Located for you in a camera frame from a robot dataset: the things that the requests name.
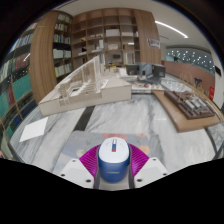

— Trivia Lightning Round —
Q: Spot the dark grey box model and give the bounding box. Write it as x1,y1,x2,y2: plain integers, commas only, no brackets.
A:
125,63,167,84

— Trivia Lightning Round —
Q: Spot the wooden shelf unit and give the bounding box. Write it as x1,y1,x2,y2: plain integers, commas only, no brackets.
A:
71,8,163,70

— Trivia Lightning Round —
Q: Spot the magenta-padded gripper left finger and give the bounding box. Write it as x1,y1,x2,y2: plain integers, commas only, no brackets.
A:
58,143,102,190

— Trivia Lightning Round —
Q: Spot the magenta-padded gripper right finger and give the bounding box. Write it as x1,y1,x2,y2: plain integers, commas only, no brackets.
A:
128,143,169,190

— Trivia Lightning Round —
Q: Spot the white architectural building model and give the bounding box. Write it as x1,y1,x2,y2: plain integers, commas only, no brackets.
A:
37,55,133,117

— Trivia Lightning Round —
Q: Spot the grey floral print mouse pad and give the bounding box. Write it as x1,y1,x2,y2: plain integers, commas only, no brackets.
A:
52,129,153,176

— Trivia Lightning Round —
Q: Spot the bookshelf with colourful books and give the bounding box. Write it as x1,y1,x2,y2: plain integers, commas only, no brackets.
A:
0,20,41,148

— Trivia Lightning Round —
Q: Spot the flat white site model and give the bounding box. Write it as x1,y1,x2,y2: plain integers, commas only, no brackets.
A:
131,81,168,93

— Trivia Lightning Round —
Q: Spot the long ceiling light strip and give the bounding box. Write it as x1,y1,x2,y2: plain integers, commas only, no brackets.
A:
154,20,189,39

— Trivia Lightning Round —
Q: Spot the group of ceiling spot lights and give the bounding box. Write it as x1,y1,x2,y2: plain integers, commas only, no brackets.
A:
166,49,214,66

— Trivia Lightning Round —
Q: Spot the white and blue computer mouse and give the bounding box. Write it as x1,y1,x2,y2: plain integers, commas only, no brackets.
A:
97,136,132,184

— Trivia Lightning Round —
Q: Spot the red sign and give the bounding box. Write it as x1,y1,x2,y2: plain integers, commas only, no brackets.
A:
208,85,216,101

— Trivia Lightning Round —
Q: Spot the brown architectural model on board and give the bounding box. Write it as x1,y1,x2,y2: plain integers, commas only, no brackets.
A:
151,89,222,134

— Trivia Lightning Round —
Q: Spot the dark bookshelf with pale books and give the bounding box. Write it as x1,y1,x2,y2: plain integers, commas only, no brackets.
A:
52,11,74,79

